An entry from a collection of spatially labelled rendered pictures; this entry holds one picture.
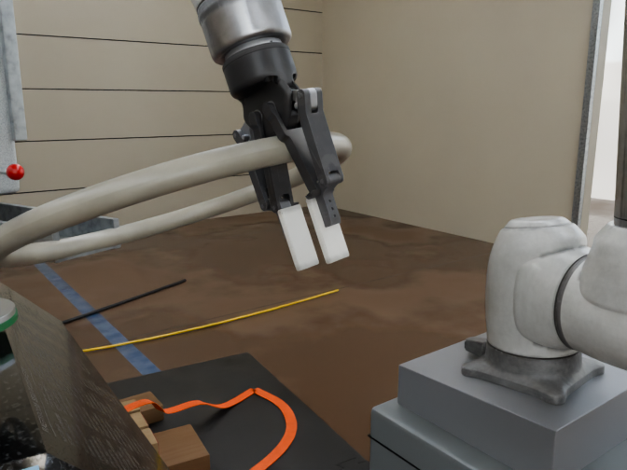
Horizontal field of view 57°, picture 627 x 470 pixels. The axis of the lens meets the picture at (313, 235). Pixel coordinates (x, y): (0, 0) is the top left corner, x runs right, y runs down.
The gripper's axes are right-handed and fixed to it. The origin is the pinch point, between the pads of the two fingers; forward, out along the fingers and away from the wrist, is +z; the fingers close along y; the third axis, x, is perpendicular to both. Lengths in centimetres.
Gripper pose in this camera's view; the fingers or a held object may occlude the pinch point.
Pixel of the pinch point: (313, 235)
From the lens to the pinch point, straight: 62.2
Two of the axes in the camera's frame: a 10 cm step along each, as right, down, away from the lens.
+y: -6.2, 1.9, 7.6
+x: -7.2, 2.4, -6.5
